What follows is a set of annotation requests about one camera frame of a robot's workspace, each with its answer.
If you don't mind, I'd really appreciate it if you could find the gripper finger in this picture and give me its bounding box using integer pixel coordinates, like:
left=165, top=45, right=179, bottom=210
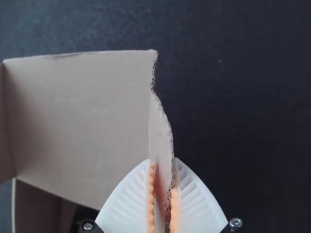
left=168, top=157, right=243, bottom=233
left=81, top=158, right=156, bottom=233

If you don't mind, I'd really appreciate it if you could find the cardboard box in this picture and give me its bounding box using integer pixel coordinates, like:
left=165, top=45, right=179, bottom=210
left=0, top=50, right=179, bottom=233

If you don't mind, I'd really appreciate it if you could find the black mat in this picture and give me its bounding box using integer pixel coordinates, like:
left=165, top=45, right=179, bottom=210
left=0, top=0, right=311, bottom=233

